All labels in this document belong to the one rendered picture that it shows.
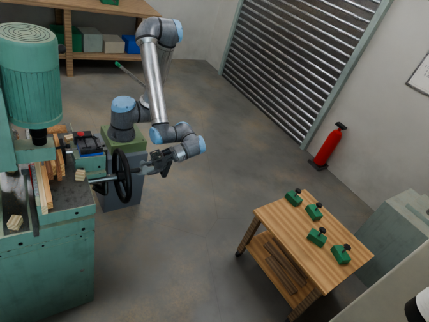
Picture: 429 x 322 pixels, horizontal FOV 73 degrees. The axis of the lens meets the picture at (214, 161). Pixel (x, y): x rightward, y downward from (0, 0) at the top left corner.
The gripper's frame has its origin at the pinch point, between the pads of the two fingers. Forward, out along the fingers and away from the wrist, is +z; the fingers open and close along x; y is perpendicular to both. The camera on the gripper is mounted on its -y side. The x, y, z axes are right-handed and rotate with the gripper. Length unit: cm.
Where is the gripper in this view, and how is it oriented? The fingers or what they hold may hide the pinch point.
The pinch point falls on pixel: (138, 173)
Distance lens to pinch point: 150.4
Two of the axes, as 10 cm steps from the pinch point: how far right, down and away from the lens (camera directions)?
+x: 4.7, 6.5, -6.0
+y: -0.5, -6.6, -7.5
